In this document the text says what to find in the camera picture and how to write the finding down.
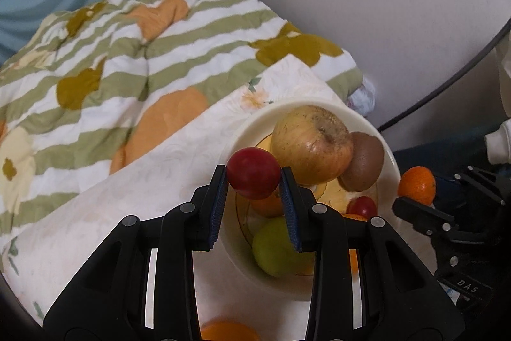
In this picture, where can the brown kiwi fruit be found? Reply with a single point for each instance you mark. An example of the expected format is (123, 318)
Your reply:
(366, 165)

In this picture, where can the small red cherry tomato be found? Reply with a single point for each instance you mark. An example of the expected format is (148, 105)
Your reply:
(253, 173)

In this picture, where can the white floral tablecloth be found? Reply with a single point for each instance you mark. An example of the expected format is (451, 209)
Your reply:
(50, 252)

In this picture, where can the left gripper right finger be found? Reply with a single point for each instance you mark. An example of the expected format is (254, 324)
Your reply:
(297, 205)

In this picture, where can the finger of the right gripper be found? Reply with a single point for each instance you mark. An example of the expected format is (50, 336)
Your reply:
(425, 220)
(490, 184)

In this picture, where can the white plastic bag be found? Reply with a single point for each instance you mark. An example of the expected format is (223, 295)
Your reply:
(363, 99)

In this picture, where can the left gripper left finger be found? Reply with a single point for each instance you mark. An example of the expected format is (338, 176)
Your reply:
(209, 201)

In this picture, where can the green striped floral quilt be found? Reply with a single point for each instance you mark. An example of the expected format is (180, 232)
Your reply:
(97, 88)

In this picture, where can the cream duck pattern plate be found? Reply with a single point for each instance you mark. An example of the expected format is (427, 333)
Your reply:
(240, 222)

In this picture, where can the large red-yellow apple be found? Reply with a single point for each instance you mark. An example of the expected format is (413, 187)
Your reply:
(314, 143)

